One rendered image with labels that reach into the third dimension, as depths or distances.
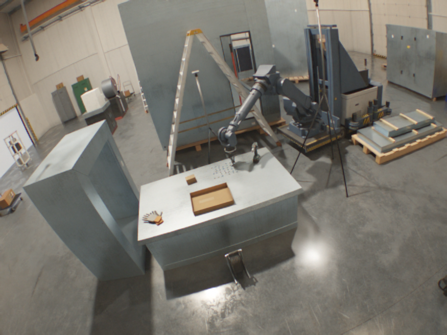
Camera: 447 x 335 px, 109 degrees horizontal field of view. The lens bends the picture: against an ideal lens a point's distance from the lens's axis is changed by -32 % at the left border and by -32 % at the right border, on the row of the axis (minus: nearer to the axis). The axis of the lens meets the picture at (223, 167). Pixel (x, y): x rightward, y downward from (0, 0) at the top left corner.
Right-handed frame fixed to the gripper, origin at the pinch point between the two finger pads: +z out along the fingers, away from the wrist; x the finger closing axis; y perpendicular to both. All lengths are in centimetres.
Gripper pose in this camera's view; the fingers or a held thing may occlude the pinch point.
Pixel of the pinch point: (233, 161)
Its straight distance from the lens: 292.8
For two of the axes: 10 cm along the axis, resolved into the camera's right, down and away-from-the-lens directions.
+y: -5.6, -3.7, 7.4
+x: -8.1, 4.5, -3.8
